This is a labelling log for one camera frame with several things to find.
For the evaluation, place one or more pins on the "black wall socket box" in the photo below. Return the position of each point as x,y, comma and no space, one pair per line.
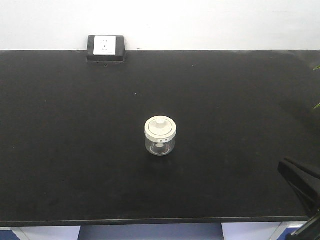
106,48

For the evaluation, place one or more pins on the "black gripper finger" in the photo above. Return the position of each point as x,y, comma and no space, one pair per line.
310,229
304,179

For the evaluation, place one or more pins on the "glass jar with cream lid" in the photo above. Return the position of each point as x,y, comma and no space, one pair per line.
160,135

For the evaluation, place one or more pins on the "blue and white bench cabinets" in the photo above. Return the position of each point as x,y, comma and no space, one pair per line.
184,231

